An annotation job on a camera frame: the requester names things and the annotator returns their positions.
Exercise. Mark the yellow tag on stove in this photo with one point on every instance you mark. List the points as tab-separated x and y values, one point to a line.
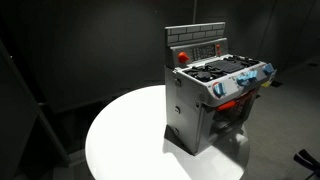
266	84

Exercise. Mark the thin vertical background pole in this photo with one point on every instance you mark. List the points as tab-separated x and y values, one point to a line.
195	11

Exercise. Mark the dark diagonal frame bar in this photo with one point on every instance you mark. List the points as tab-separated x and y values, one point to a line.
40	115

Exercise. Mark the round red stove knob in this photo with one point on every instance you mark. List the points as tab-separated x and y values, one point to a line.
183	57

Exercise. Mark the gray toy stove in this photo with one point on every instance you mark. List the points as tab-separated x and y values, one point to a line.
186	113

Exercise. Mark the gray stove keypad panel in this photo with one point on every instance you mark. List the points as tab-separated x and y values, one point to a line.
202	52

